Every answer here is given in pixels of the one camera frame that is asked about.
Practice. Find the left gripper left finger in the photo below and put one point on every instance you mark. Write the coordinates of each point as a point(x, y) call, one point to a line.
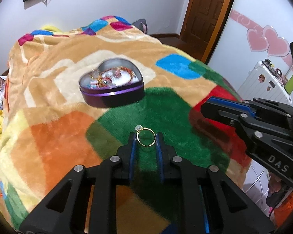
point(127, 154)

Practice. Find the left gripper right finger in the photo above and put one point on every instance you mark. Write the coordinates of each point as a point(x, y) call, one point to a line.
point(165, 153)

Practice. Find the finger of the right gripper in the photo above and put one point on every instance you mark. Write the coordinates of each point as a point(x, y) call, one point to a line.
point(220, 113)
point(244, 108)

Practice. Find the purple heart-shaped tin box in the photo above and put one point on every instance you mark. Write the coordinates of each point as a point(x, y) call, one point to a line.
point(116, 82)

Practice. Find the white hard-shell suitcase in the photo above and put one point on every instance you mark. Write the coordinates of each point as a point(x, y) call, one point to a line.
point(260, 83)

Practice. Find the cosmetics on suitcase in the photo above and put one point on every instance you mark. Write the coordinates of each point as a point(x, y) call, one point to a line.
point(275, 71)

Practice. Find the colourful patchwork fleece blanket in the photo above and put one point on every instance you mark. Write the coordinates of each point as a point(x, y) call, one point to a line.
point(48, 127)

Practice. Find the brown wooden door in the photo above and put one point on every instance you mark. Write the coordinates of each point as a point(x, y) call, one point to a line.
point(200, 21)

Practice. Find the grey backpack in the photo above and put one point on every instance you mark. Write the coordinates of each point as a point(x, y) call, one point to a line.
point(141, 24)

